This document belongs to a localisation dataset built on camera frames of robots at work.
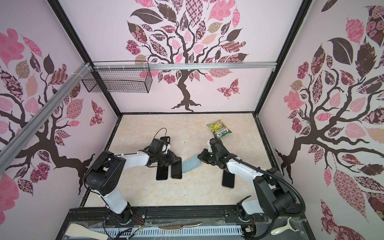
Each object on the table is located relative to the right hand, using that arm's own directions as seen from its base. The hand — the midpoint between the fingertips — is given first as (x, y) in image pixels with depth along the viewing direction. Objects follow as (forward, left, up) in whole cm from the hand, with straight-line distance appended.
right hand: (198, 154), depth 87 cm
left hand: (-1, +12, -7) cm, 14 cm away
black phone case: (+17, +23, -8) cm, 29 cm away
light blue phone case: (-4, +5, -5) cm, 8 cm away
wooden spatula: (-36, +60, -10) cm, 70 cm away
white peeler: (-36, -40, -8) cm, 55 cm away
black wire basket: (+43, +51, +26) cm, 72 cm away
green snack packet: (+24, -16, -6) cm, 30 cm away
